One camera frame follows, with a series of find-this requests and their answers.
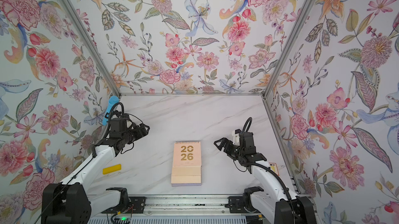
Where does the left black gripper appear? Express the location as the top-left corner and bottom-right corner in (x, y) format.
(121, 121), (150, 145)

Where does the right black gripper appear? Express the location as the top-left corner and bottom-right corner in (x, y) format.
(216, 138), (246, 160)

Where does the peach calendar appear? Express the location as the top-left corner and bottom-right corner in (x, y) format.
(171, 141), (202, 187)

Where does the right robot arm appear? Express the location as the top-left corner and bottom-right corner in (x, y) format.
(214, 129), (317, 224)

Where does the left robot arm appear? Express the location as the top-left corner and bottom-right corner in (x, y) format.
(38, 113), (150, 224)

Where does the blue microphone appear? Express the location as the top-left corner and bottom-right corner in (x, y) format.
(102, 96), (119, 126)

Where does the yellow block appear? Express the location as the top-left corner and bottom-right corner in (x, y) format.
(102, 164), (122, 175)

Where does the orange card box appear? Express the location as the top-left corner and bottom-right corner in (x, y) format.
(270, 163), (280, 176)

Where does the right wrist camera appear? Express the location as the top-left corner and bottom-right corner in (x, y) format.
(232, 129), (242, 146)

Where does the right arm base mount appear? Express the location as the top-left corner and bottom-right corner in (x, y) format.
(224, 193), (274, 214)

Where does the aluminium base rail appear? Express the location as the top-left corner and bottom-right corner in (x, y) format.
(51, 194), (319, 218)

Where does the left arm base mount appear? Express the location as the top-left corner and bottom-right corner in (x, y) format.
(101, 197), (147, 214)

